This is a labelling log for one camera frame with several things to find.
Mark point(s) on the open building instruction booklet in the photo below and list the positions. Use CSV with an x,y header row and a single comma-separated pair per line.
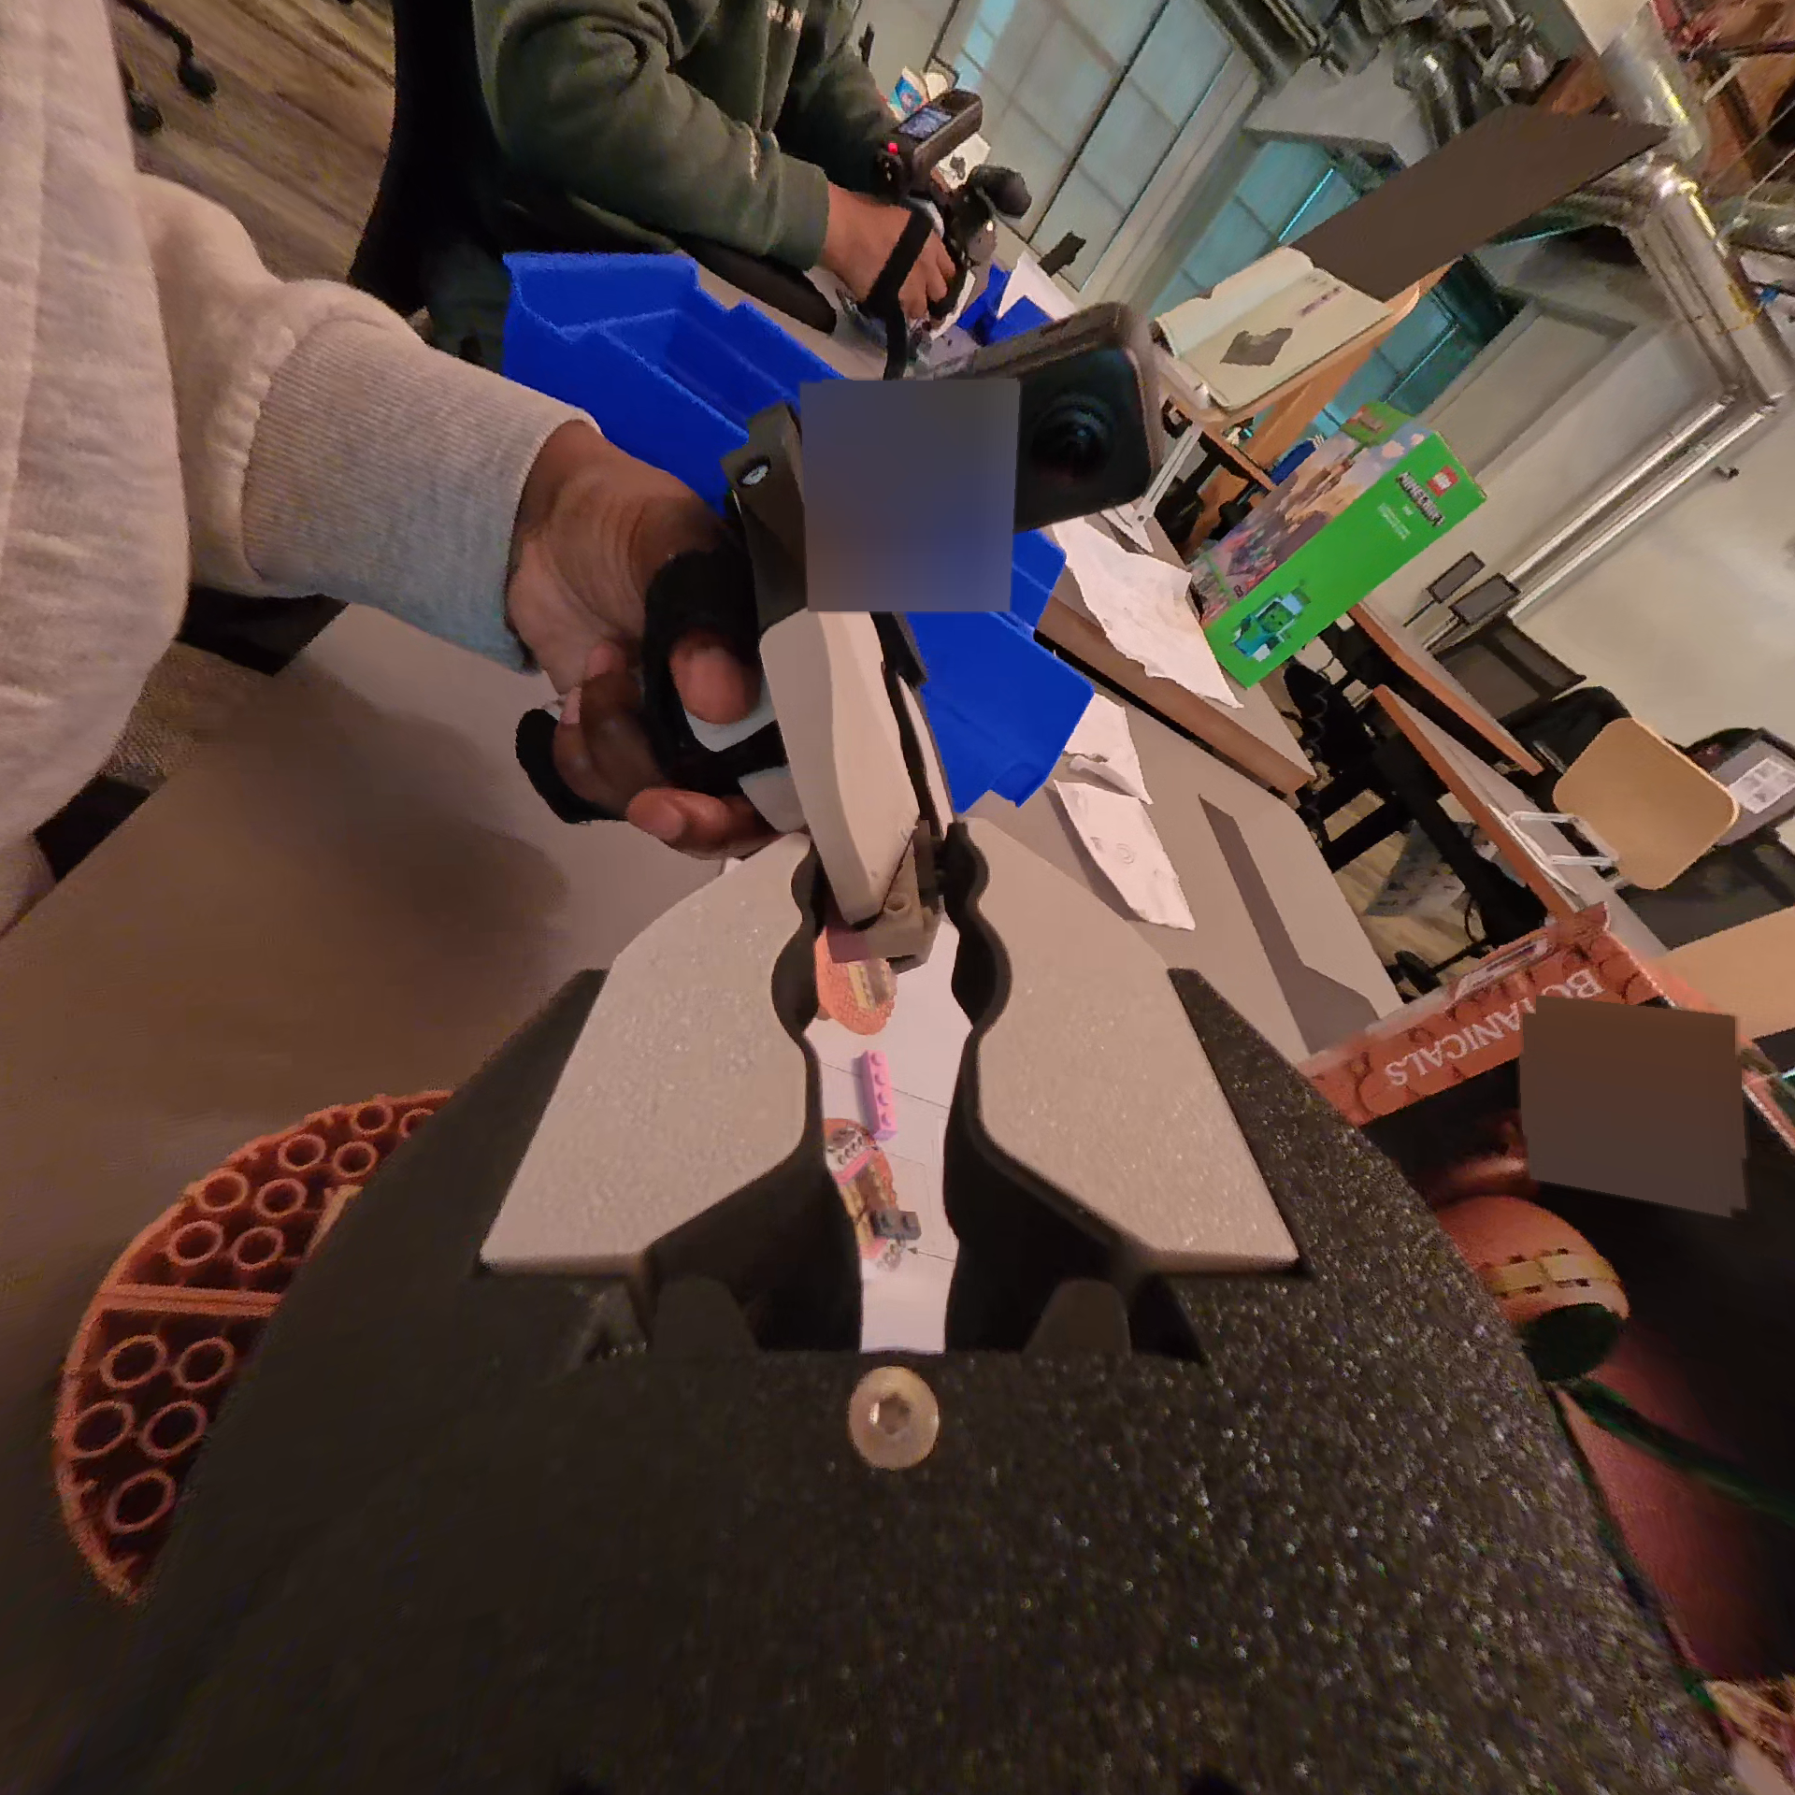
x,y
913,1038

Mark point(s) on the person's left hand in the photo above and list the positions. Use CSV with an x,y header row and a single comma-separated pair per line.
x,y
604,562

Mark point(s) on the blue plastic bin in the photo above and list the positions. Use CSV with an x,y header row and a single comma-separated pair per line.
x,y
997,702

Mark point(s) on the beige chair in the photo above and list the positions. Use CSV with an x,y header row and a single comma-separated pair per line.
x,y
1642,801

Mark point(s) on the round orange lego pot build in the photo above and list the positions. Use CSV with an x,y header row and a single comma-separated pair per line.
x,y
169,1347

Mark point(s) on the person's left forearm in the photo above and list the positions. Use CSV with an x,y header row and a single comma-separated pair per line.
x,y
365,449

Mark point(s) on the green building set box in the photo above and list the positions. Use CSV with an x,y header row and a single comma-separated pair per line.
x,y
1347,549

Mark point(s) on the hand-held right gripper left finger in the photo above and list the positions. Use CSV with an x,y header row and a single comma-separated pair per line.
x,y
660,1109

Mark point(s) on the dark building set box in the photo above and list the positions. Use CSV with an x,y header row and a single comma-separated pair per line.
x,y
1655,1459

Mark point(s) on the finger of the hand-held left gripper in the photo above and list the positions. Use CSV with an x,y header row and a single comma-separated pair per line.
x,y
926,857
829,730

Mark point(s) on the grey desk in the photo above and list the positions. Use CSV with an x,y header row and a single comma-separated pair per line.
x,y
281,898

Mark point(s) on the pink brick plate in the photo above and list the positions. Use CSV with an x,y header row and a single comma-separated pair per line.
x,y
879,1095

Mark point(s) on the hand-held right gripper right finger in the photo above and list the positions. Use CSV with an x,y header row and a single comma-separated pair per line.
x,y
1122,1109

